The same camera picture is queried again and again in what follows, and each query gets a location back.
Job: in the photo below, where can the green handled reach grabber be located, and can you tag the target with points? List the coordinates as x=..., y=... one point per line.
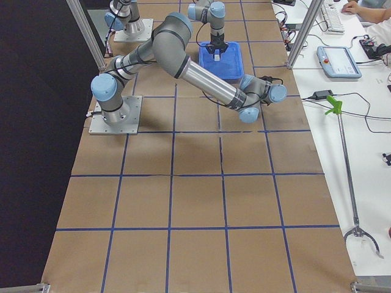
x=356, y=230

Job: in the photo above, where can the black power adapter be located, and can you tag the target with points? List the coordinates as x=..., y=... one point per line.
x=322, y=94

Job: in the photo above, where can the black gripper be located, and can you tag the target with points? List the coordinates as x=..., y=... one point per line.
x=217, y=41

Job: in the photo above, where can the blue plastic tray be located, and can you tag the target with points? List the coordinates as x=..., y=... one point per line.
x=230, y=68

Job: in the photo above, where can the aluminium frame post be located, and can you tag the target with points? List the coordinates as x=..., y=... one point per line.
x=307, y=23

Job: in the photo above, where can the teach pendant tablet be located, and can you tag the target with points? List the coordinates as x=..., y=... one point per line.
x=337, y=62

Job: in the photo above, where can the white keyboard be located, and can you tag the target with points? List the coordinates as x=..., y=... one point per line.
x=331, y=17

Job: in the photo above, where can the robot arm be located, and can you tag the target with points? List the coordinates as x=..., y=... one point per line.
x=167, y=47
x=123, y=17

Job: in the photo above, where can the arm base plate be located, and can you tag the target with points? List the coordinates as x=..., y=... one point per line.
x=135, y=32
x=123, y=121

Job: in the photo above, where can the person's hand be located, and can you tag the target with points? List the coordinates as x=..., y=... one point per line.
x=351, y=7

